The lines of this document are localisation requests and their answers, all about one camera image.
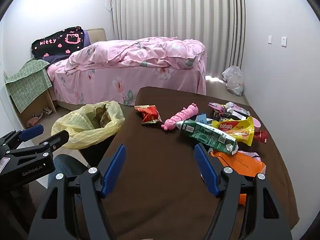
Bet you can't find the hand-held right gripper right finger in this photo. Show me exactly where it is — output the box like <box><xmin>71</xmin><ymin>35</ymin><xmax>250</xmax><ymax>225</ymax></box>
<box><xmin>194</xmin><ymin>143</ymin><xmax>293</xmax><ymax>240</ymax></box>

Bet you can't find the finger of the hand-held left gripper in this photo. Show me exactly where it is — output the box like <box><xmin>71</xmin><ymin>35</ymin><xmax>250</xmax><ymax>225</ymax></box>
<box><xmin>5</xmin><ymin>131</ymin><xmax>70</xmax><ymax>162</ymax></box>
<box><xmin>0</xmin><ymin>124</ymin><xmax>45</xmax><ymax>153</ymax></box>

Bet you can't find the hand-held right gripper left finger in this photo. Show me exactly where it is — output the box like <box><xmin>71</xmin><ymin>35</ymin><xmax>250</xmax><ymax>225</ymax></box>
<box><xmin>27</xmin><ymin>144</ymin><xmax>127</xmax><ymax>240</ymax></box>

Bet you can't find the yellow plastic trash bag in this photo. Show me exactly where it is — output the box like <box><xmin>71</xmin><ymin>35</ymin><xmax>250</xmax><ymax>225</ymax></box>
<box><xmin>51</xmin><ymin>101</ymin><xmax>125</xmax><ymax>150</ymax></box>

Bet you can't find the black trash bin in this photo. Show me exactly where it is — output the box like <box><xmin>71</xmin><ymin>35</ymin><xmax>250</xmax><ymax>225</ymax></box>
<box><xmin>79</xmin><ymin>127</ymin><xmax>118</xmax><ymax>168</ymax></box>

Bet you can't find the orange plastic packet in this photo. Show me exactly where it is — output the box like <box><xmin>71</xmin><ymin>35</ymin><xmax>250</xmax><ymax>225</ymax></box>
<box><xmin>209</xmin><ymin>151</ymin><xmax>266</xmax><ymax>205</ymax></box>

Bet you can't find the green white milk carton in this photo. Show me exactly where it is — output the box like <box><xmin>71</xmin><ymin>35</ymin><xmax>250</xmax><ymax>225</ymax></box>
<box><xmin>176</xmin><ymin>120</ymin><xmax>238</xmax><ymax>157</ymax></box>

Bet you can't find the yellow wafer packet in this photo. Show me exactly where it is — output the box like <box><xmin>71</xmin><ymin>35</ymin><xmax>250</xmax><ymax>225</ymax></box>
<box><xmin>211</xmin><ymin>116</ymin><xmax>255</xmax><ymax>147</ymax></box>

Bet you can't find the dark purple packet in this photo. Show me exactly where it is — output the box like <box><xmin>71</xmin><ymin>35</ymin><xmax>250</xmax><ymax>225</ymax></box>
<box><xmin>208</xmin><ymin>102</ymin><xmax>227</xmax><ymax>118</ymax></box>

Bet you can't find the small red wrapper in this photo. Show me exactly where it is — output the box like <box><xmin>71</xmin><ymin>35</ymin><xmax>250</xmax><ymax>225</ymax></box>
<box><xmin>254</xmin><ymin>131</ymin><xmax>269</xmax><ymax>143</ymax></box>

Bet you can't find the red snack packet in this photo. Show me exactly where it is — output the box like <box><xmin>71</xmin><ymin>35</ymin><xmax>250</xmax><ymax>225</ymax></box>
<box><xmin>134</xmin><ymin>105</ymin><xmax>163</xmax><ymax>125</ymax></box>

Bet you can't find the white purple packet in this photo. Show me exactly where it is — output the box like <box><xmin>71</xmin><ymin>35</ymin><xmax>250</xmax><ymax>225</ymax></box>
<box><xmin>226</xmin><ymin>102</ymin><xmax>250</xmax><ymax>120</ymax></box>

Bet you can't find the person's leg in jeans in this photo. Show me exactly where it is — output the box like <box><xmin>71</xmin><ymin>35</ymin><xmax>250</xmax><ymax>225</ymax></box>
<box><xmin>47</xmin><ymin>154</ymin><xmax>90</xmax><ymax>205</ymax></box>

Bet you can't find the wooden nightstand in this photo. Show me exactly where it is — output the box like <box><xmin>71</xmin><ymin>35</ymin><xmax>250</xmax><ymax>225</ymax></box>
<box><xmin>10</xmin><ymin>87</ymin><xmax>57</xmax><ymax>129</ymax></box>

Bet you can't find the white wardrobe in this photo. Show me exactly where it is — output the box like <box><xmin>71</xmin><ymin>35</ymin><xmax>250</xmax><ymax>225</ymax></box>
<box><xmin>0</xmin><ymin>20</ymin><xmax>25</xmax><ymax>140</ymax></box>

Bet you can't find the green checked cloth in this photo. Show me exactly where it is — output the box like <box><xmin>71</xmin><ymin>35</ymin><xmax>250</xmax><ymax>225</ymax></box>
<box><xmin>5</xmin><ymin>57</ymin><xmax>53</xmax><ymax>112</ymax></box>

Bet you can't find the brown printed wrapper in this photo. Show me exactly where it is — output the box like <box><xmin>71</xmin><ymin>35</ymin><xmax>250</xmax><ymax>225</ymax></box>
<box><xmin>93</xmin><ymin>104</ymin><xmax>114</xmax><ymax>128</ymax></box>

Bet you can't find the pink caterpillar toy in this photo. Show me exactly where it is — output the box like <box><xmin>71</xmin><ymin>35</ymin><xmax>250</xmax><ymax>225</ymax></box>
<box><xmin>161</xmin><ymin>102</ymin><xmax>200</xmax><ymax>131</ymax></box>

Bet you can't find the pink cup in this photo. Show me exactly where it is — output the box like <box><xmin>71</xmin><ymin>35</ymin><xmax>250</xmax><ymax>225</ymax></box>
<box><xmin>251</xmin><ymin>117</ymin><xmax>262</xmax><ymax>132</ymax></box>

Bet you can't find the bed with pink floral sheet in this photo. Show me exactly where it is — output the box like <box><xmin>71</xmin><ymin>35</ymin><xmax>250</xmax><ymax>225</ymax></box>
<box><xmin>47</xmin><ymin>28</ymin><xmax>208</xmax><ymax>105</ymax></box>

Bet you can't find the black Hello Kitty pillow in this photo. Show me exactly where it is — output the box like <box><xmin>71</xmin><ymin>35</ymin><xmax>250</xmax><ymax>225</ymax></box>
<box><xmin>31</xmin><ymin>26</ymin><xmax>85</xmax><ymax>58</ymax></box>

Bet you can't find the white plastic bag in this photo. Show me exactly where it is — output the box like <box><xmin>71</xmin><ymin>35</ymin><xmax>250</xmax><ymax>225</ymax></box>
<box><xmin>222</xmin><ymin>65</ymin><xmax>243</xmax><ymax>96</ymax></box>

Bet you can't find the pink floral duvet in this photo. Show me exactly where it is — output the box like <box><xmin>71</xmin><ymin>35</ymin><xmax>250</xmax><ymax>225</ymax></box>
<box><xmin>66</xmin><ymin>37</ymin><xmax>206</xmax><ymax>72</ymax></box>

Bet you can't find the white striped curtain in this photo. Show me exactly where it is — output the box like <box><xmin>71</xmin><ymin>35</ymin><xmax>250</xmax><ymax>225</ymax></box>
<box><xmin>112</xmin><ymin>0</ymin><xmax>247</xmax><ymax>80</ymax></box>

